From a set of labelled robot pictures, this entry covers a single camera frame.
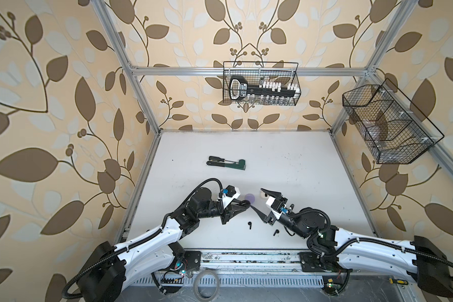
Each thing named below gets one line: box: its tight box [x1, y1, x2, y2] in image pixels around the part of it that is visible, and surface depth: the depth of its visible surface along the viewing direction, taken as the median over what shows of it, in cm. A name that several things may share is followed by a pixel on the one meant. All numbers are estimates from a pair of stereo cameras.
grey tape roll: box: [193, 269, 220, 302], surface depth 68 cm
